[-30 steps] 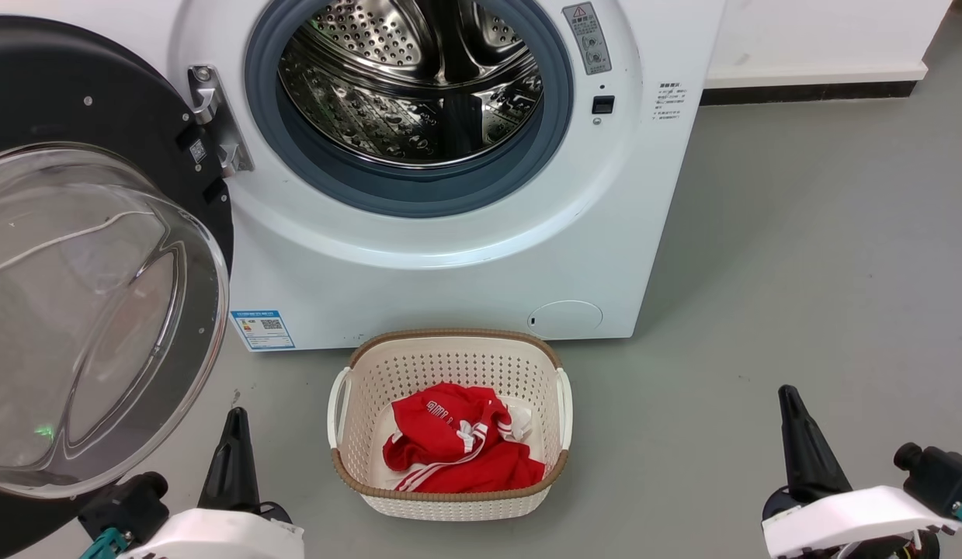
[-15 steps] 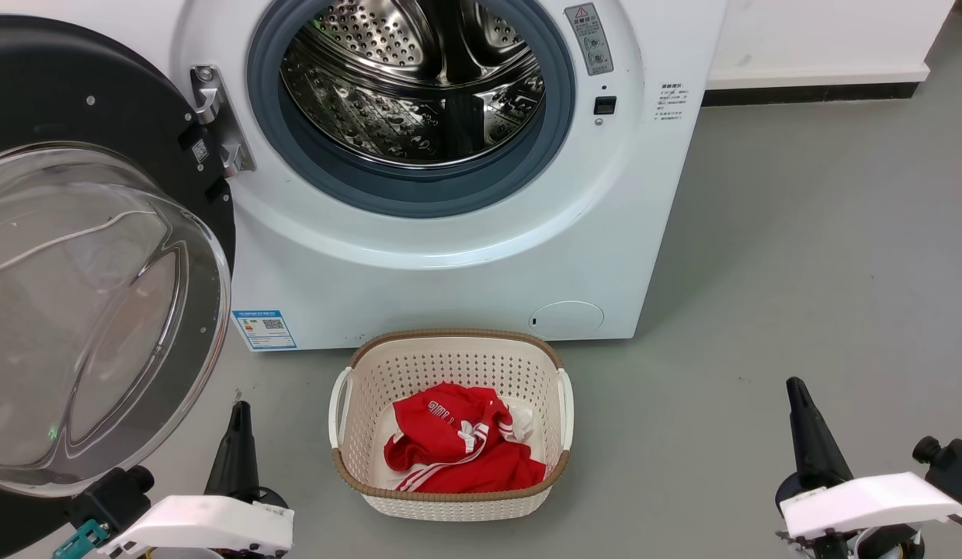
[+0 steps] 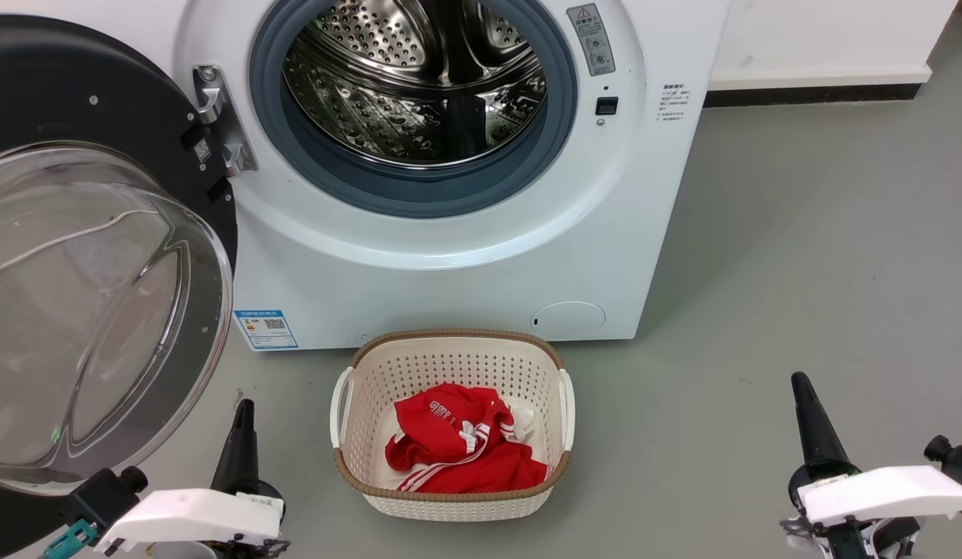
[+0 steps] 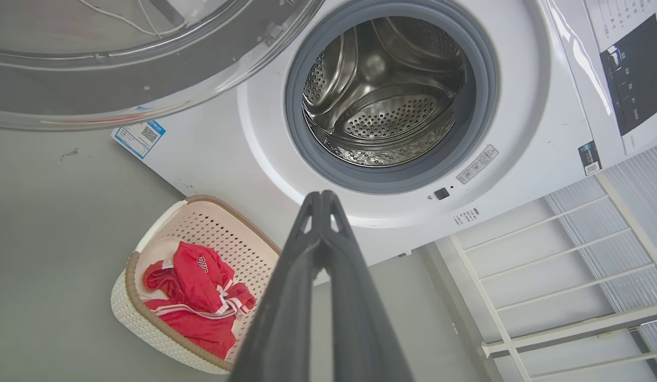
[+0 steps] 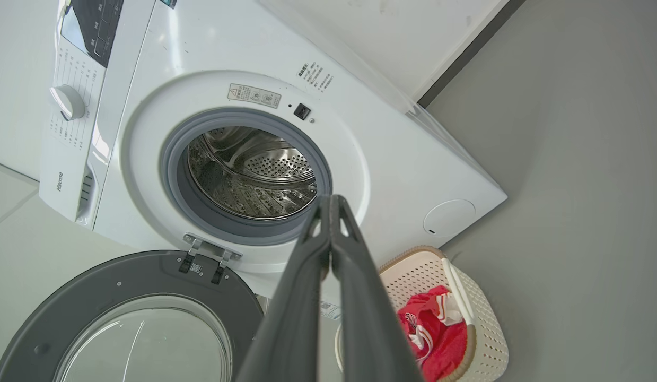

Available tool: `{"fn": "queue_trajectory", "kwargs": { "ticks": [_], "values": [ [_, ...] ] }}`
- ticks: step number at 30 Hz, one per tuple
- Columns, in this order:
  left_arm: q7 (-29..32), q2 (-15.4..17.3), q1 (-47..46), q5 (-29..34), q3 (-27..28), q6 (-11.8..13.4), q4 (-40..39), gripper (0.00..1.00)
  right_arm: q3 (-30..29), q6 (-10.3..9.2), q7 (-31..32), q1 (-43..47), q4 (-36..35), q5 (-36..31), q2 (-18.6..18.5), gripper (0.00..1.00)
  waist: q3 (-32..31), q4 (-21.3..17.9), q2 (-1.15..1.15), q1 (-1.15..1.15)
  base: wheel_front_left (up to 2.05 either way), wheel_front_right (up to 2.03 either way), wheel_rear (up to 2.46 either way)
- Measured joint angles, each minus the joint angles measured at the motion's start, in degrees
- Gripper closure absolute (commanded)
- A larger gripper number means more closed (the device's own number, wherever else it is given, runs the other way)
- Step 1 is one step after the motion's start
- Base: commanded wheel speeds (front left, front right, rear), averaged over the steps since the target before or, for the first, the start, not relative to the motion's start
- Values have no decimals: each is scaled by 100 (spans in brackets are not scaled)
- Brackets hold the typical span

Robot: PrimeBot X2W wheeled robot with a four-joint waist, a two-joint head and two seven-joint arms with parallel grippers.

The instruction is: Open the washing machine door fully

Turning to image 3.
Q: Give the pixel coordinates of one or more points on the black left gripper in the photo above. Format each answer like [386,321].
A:
[281,497]

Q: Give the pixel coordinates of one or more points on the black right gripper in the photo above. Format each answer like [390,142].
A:
[838,539]

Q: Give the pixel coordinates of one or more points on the black round glass washer door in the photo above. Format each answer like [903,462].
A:
[100,310]

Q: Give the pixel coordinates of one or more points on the white front-load washing machine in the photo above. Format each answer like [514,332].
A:
[449,295]

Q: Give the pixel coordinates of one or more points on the metal door hinge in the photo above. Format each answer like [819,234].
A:
[217,101]

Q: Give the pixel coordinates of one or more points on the black door latch slot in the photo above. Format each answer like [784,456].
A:
[606,105]

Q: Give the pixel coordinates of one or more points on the blue energy label sticker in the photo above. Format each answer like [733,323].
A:
[265,330]

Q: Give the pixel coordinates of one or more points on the red garment with white stripes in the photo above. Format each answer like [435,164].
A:
[442,435]

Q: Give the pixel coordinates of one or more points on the cream perforated laundry basket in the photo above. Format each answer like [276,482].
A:
[449,361]

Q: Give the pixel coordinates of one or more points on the round white filter cover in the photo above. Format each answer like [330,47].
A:
[567,320]

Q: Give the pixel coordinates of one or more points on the black baseboard strip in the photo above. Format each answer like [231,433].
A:
[814,95]

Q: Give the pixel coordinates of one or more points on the stainless steel washer drum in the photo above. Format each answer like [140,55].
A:
[356,116]

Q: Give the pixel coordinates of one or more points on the small printed text label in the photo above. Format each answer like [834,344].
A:
[673,102]

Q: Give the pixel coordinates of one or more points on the grey warning sticker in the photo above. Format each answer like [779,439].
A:
[592,39]

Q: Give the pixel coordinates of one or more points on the white left wrist camera cover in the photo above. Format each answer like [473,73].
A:
[185,516]

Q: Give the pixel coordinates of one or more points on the white wrist camera cover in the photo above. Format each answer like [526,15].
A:
[185,516]
[884,493]

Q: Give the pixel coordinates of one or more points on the white right wrist camera cover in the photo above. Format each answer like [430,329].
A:
[884,493]

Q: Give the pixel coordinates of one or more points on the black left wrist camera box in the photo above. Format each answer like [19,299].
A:
[100,497]

